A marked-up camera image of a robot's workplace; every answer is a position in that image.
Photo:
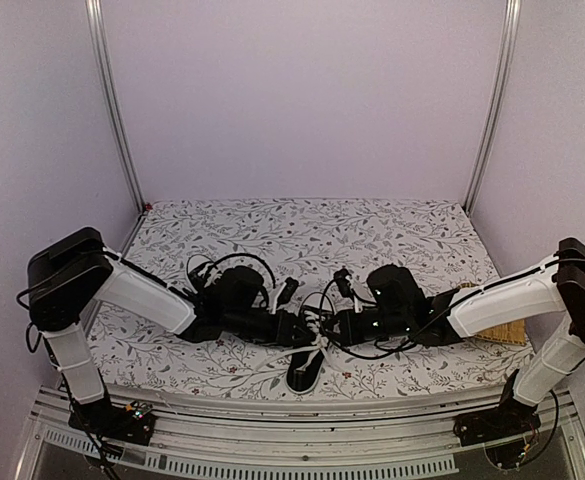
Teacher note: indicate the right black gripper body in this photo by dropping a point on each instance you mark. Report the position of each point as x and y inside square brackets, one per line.
[352, 333]

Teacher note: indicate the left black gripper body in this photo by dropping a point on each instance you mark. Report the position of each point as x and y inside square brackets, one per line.
[283, 328]

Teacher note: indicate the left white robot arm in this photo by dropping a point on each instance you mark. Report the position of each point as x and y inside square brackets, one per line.
[65, 277]

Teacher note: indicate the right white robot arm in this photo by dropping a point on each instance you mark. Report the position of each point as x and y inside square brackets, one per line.
[554, 285]

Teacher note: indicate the floral patterned table mat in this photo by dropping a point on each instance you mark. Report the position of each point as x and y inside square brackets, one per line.
[308, 240]

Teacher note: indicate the woven bamboo tray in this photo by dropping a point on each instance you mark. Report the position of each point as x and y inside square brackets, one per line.
[502, 332]

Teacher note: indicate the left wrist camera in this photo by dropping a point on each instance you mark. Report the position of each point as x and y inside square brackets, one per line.
[284, 294]

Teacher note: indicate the front aluminium rail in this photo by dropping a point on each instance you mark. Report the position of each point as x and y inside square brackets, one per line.
[408, 438]

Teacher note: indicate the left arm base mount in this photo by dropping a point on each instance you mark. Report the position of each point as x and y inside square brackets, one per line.
[133, 423]

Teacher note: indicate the right aluminium frame post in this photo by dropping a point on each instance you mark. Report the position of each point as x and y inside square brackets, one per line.
[503, 68]

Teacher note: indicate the aluminium frame post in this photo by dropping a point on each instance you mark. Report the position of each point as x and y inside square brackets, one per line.
[503, 68]
[97, 29]

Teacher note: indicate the left aluminium frame post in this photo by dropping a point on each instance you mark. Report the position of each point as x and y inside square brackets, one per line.
[97, 29]

